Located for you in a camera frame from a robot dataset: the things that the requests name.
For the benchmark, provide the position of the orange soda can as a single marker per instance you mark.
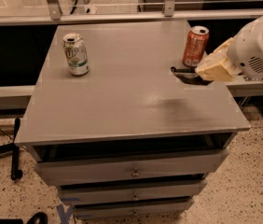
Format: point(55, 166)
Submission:
point(197, 39)

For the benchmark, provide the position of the black rxbar chocolate wrapper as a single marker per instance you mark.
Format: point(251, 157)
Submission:
point(189, 76)

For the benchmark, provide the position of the top grey drawer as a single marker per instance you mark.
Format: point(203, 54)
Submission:
point(64, 173)

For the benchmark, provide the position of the grey drawer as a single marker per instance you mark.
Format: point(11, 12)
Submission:
point(64, 173)
point(134, 192)
point(133, 208)

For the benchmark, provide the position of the grey metal railing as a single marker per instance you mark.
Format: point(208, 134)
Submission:
point(45, 12)

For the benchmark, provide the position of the middle grey drawer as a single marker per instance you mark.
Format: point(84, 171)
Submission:
point(134, 192)

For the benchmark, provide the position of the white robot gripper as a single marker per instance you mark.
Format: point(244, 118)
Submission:
point(250, 51)

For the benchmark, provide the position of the black stand leg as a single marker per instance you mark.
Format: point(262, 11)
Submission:
point(16, 173)

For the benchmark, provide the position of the white green 7up can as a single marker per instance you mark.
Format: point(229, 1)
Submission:
point(76, 54)

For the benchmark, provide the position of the bottom grey drawer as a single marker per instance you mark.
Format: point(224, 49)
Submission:
point(133, 208)

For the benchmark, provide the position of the grey drawer cabinet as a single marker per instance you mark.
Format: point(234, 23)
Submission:
point(128, 104)

